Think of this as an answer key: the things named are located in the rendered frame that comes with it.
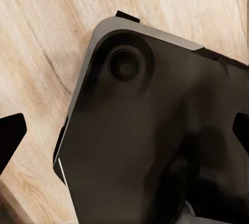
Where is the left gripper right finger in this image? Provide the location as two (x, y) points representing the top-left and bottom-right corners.
(232, 113), (249, 154)

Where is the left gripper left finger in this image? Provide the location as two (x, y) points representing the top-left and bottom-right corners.
(0, 113), (27, 175)

